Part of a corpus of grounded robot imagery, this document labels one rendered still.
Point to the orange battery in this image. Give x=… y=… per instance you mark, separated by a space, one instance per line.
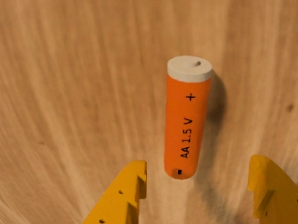
x=188 y=87

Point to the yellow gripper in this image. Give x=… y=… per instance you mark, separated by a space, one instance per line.
x=275 y=199

